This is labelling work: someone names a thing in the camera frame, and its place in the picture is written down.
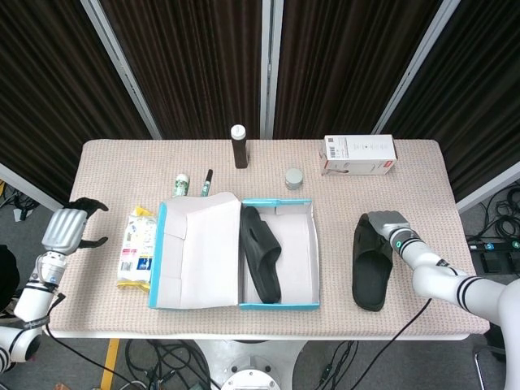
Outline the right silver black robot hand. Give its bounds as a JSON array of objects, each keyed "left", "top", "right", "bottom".
[{"left": 367, "top": 210, "right": 411, "bottom": 241}]

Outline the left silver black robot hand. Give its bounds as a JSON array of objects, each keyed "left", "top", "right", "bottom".
[{"left": 41, "top": 197, "right": 110, "bottom": 256}]

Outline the black rubber slipper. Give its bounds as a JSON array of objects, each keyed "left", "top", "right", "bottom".
[
  {"left": 351, "top": 213, "right": 395, "bottom": 313},
  {"left": 239, "top": 206, "right": 284, "bottom": 305}
]

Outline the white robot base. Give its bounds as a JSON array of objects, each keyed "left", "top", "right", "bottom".
[{"left": 190, "top": 339, "right": 310, "bottom": 390}]

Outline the teal cardboard shoe box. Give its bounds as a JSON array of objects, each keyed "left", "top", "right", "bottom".
[{"left": 148, "top": 190, "right": 322, "bottom": 310}]

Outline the white product carton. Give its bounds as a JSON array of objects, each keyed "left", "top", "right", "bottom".
[{"left": 319, "top": 134, "right": 398, "bottom": 177}]

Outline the yellow white wet wipes pack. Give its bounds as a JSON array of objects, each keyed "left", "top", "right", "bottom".
[{"left": 116, "top": 206, "right": 159, "bottom": 293}]

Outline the beige waffle tablecloth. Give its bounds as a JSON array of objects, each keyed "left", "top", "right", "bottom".
[{"left": 48, "top": 139, "right": 491, "bottom": 338}]

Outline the grey round tin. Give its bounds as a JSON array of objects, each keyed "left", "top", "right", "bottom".
[{"left": 284, "top": 168, "right": 305, "bottom": 192}]

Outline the black power strip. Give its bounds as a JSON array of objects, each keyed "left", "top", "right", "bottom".
[{"left": 466, "top": 239, "right": 520, "bottom": 255}]

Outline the small green white bottle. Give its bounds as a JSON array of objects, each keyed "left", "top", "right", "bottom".
[{"left": 173, "top": 173, "right": 191, "bottom": 199}]

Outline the dark brown pleated curtain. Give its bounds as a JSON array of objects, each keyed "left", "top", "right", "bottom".
[
  {"left": 383, "top": 0, "right": 520, "bottom": 201},
  {"left": 274, "top": 0, "right": 444, "bottom": 140},
  {"left": 0, "top": 0, "right": 152, "bottom": 197},
  {"left": 99, "top": 0, "right": 269, "bottom": 140}
]

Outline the black green marker pen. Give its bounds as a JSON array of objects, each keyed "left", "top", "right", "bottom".
[{"left": 199, "top": 168, "right": 215, "bottom": 199}]

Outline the brown bottle white cap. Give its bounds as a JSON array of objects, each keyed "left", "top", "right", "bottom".
[{"left": 230, "top": 124, "right": 249, "bottom": 170}]

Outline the white table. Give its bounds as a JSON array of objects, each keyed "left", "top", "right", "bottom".
[{"left": 50, "top": 327, "right": 480, "bottom": 341}]

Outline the white partition post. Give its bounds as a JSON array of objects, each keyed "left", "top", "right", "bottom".
[
  {"left": 457, "top": 161, "right": 520, "bottom": 215},
  {"left": 80, "top": 0, "right": 163, "bottom": 141},
  {"left": 259, "top": 0, "right": 285, "bottom": 139},
  {"left": 0, "top": 162, "right": 57, "bottom": 209},
  {"left": 371, "top": 0, "right": 465, "bottom": 136}
]

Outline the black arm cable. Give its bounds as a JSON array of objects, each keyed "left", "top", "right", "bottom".
[{"left": 375, "top": 298, "right": 432, "bottom": 390}]

